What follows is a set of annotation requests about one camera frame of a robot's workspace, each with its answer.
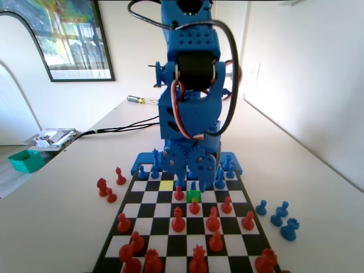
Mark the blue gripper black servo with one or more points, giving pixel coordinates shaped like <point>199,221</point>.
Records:
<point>186,162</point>

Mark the blue chess bishop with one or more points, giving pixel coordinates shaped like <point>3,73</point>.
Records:
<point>180,187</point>
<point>220,182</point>

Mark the blue chess king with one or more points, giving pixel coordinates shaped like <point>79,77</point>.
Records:
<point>156,157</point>

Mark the red chess pawn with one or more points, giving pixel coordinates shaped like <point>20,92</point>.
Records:
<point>137,243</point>
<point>128,260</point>
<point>111,196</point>
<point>124,224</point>
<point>178,194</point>
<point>194,208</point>
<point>226,206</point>
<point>248,221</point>
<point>216,243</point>

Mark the blue chess pawn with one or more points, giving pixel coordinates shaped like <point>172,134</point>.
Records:
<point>154,174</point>
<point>276,219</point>
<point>230,173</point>
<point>142,172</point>
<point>261,208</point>
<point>283,207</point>

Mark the black white chess board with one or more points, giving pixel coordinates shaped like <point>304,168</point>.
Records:
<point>162,211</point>

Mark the red chess bishop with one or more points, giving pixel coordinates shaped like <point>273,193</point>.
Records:
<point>178,221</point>
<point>120,177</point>

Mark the red chess queen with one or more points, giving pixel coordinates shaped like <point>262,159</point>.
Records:
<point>198,261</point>

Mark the blue table clamp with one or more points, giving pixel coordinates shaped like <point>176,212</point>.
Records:
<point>229,94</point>

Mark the white door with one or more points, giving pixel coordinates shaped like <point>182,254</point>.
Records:
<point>227,54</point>

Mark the stack of papers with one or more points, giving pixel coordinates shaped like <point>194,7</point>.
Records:
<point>54,137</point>

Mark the black framed picture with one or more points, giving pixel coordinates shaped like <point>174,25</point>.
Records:
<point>79,42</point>

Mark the green plastic bin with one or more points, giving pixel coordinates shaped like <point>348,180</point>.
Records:
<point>25,162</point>

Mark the white arched panel black edge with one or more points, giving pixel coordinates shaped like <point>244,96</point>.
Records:
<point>17,57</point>

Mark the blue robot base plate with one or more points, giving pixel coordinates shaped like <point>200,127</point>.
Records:
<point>145,159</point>

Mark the white light switch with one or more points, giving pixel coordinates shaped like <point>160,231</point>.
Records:
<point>255,72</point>

